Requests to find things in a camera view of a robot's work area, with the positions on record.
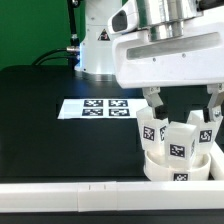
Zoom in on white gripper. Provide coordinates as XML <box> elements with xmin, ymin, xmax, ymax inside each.
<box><xmin>108</xmin><ymin>0</ymin><xmax>224</xmax><ymax>120</ymax></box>

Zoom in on paper sheet with markers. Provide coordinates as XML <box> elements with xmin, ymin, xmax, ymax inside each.
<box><xmin>58</xmin><ymin>99</ymin><xmax>147</xmax><ymax>120</ymax></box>

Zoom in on white right barrier rail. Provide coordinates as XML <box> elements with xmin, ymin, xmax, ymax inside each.
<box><xmin>210</xmin><ymin>143</ymin><xmax>224</xmax><ymax>181</ymax></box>

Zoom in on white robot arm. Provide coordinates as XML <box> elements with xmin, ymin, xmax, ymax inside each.
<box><xmin>76</xmin><ymin>0</ymin><xmax>224</xmax><ymax>122</ymax></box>

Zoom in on white barrier rail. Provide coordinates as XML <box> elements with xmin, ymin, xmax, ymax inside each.
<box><xmin>0</xmin><ymin>181</ymin><xmax>224</xmax><ymax>213</ymax></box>
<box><xmin>210</xmin><ymin>143</ymin><xmax>224</xmax><ymax>181</ymax></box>

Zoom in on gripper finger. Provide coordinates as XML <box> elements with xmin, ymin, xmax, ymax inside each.
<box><xmin>203</xmin><ymin>83</ymin><xmax>224</xmax><ymax>123</ymax></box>

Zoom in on black cables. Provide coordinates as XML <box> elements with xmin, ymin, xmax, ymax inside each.
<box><xmin>31</xmin><ymin>48</ymin><xmax>78</xmax><ymax>66</ymax></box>

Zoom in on white round stool seat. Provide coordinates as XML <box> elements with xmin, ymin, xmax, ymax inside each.
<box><xmin>143</xmin><ymin>149</ymin><xmax>212</xmax><ymax>183</ymax></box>

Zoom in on black pole with connector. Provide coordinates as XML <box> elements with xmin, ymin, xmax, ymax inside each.
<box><xmin>67</xmin><ymin>0</ymin><xmax>81</xmax><ymax>69</ymax></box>

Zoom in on white front barrier rail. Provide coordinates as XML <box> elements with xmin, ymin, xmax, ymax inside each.
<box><xmin>0</xmin><ymin>181</ymin><xmax>224</xmax><ymax>213</ymax></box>

